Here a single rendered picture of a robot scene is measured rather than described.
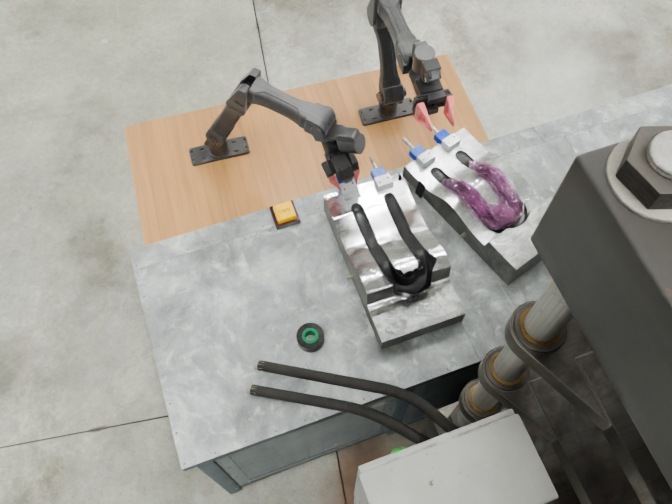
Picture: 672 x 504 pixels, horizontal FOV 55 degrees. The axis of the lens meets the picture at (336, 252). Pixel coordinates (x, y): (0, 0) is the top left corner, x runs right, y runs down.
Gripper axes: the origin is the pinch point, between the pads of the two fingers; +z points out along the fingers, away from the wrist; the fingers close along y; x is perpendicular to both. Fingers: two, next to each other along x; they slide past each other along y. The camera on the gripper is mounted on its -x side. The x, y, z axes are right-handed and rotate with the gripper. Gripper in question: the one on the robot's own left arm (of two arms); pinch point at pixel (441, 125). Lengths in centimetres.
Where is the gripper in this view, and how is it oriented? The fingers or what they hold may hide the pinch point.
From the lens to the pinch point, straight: 181.0
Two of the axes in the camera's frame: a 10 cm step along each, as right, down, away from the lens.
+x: 0.0, 4.3, 9.0
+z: 2.8, 8.7, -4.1
